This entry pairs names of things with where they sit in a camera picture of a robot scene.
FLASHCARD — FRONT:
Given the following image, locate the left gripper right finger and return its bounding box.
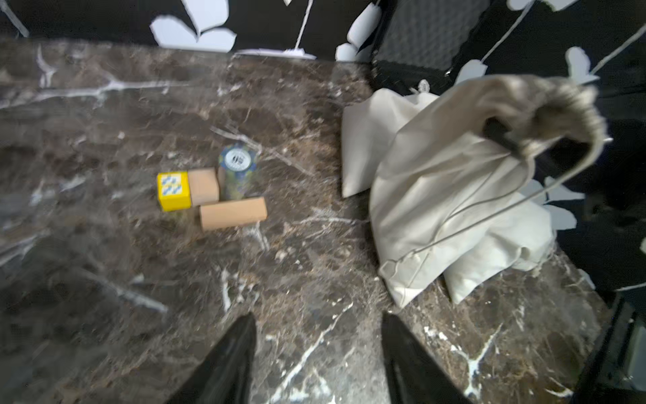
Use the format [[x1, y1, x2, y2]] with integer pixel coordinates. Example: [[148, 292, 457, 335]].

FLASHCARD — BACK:
[[381, 312, 470, 404]]

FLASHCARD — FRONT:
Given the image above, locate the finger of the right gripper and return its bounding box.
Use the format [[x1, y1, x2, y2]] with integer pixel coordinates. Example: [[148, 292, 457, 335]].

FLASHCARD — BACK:
[[482, 118, 523, 157]]

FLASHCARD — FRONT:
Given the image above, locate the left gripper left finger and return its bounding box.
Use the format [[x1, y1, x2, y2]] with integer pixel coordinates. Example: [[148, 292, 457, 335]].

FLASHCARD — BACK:
[[168, 313, 257, 404]]

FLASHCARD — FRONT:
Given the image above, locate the cream bag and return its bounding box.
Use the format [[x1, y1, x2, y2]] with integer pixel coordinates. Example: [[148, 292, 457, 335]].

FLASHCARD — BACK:
[[369, 75, 608, 308], [341, 89, 437, 198], [443, 202, 555, 304]]

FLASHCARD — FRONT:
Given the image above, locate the black foam-lined case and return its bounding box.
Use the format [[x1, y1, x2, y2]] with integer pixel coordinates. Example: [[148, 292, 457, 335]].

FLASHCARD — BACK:
[[370, 0, 491, 95]]

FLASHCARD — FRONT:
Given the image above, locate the wooden cylinder block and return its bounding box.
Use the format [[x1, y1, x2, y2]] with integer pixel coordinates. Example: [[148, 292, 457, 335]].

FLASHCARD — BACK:
[[200, 197, 267, 231]]

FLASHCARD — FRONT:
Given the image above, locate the plain wooden cube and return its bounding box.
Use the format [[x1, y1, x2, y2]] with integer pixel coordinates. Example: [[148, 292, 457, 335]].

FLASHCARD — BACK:
[[188, 168, 220, 206]]

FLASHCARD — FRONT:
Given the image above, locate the yellow patterned cube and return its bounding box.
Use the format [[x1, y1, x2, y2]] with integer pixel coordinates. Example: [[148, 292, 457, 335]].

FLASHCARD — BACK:
[[156, 171, 192, 212]]

